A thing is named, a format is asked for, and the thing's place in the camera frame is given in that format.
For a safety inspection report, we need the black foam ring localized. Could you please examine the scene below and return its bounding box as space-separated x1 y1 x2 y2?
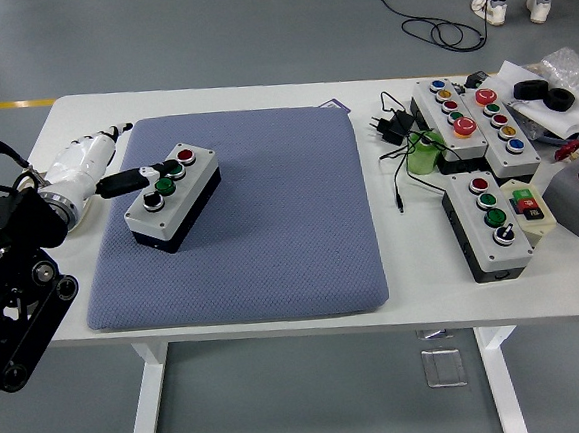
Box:
512 78 552 103
543 86 578 113

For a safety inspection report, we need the five-button box, mushroom beside connector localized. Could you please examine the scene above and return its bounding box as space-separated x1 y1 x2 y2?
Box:
459 84 544 183

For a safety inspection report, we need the blue-grey padded mat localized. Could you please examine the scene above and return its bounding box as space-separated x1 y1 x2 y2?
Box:
70 98 392 338

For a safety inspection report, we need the five-button box, mushroom beside green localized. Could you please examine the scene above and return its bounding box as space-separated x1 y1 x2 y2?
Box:
407 74 491 177

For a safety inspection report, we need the green plastic bottle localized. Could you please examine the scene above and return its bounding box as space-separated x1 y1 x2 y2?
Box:
403 127 449 177

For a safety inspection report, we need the white table leg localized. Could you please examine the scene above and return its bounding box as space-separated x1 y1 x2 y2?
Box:
117 339 176 433
473 323 531 433

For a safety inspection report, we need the metal floor plate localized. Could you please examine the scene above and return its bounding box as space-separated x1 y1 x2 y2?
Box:
419 345 469 391
416 327 454 342

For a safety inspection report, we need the cream three-button switch box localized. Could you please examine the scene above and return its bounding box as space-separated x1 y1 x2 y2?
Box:
497 175 559 251

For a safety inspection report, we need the black power adapter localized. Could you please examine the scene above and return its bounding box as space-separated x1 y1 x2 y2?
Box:
365 108 418 149

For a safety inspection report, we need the white paper sheet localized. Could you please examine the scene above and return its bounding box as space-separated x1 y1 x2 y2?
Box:
482 54 579 145

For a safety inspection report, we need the purple card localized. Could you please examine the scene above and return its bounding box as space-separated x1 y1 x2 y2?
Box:
315 94 353 118

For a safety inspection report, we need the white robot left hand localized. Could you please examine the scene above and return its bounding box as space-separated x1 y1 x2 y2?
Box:
39 116 182 206

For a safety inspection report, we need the black adapter cord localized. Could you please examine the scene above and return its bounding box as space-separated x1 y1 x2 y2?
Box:
372 86 453 216

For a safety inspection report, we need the red valve knob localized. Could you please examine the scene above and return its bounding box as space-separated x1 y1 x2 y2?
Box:
552 139 579 162

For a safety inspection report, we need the grey four-button control box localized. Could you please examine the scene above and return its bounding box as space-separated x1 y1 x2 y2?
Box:
118 140 227 259
439 167 536 286

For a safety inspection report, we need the small black connector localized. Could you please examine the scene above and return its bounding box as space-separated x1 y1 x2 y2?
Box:
463 69 491 91

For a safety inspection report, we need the clear bubble wrap bag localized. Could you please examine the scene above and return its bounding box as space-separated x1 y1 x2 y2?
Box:
524 45 579 106

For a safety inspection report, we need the grey block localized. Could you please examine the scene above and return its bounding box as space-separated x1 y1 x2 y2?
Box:
538 152 579 243

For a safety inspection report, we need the black floor cable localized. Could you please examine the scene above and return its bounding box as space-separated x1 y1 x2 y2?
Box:
377 0 506 60

